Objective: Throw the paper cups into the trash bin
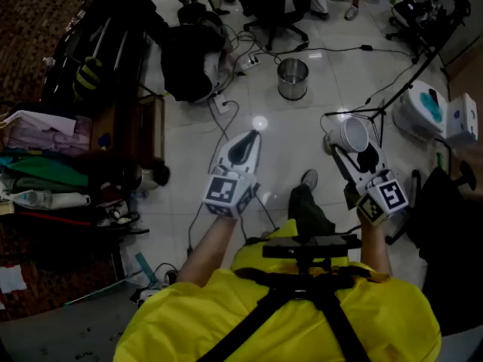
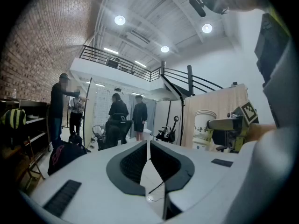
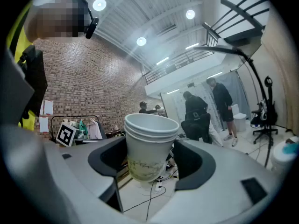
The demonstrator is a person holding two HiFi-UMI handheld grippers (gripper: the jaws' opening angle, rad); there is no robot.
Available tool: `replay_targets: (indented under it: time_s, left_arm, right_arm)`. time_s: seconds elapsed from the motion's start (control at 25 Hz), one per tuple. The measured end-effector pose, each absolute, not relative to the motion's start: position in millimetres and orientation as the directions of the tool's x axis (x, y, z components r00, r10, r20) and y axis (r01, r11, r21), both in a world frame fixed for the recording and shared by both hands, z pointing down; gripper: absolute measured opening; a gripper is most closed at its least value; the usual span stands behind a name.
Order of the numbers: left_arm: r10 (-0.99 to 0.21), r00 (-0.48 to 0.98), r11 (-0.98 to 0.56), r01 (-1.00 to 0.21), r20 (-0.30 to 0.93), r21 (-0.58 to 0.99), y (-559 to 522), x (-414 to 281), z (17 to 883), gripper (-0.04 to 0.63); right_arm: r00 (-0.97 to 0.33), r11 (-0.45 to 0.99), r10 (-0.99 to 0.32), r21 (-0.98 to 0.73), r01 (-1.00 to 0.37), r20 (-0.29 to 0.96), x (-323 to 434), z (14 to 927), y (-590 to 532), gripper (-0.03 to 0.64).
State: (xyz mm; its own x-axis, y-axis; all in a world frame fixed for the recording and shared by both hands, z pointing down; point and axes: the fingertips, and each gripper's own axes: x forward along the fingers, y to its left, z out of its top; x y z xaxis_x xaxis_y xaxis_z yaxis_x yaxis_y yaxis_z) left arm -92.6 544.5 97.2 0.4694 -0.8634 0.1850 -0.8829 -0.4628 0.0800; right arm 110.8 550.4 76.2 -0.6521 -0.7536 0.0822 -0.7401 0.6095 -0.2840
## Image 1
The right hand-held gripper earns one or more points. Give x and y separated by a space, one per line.
390 196

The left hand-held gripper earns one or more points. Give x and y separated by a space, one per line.
220 191

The white paper cup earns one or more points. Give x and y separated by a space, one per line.
352 134

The metal waste bin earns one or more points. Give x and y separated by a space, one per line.
292 79

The person's left forearm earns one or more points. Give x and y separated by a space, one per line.
205 251

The person's right forearm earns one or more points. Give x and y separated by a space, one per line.
373 247

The white power strip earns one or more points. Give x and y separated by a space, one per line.
220 104
251 63

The person's grey shoe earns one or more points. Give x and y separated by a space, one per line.
310 179

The person's dark trouser leg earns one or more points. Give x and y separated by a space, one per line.
307 209

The white box with teal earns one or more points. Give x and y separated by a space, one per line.
419 108

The black tripod stand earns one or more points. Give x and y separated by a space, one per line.
411 77

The black chest-mounted device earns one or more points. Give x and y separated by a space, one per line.
313 244

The brown wooden cabinet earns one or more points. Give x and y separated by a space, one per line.
143 126

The black bag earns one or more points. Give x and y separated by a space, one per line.
188 62

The black power adapter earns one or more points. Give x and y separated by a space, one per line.
367 47

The black office chair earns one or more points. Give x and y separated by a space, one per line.
275 2

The black equipment cart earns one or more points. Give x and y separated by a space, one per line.
422 13

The yellow black striped glove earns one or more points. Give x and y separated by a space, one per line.
88 75

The person's yellow shirt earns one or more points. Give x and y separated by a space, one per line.
188 323

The black metal rack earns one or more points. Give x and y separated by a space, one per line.
98 40

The white plastic bottle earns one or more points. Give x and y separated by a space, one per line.
56 200

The pile of folded cloths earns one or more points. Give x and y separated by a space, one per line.
41 153

